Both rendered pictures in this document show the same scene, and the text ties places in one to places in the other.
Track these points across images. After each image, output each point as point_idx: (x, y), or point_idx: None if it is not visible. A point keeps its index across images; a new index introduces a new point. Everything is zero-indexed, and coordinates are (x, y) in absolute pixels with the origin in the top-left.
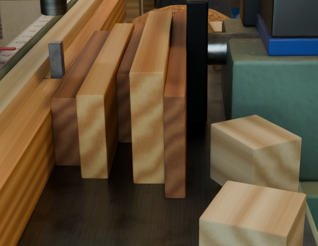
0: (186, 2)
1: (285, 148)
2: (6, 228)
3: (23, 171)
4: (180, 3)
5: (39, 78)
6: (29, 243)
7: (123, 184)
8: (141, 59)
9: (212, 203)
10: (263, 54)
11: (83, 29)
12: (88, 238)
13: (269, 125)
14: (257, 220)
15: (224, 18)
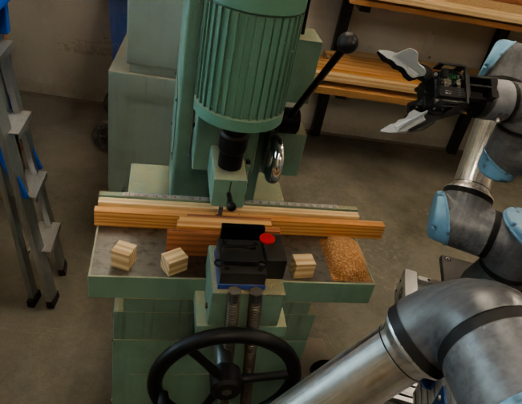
0: (475, 270)
1: (166, 261)
2: (137, 221)
3: (154, 217)
4: (473, 268)
5: (212, 211)
6: (143, 229)
7: None
8: (189, 221)
9: (125, 241)
10: None
11: (285, 216)
12: (145, 238)
13: (179, 258)
14: (117, 247)
15: (349, 266)
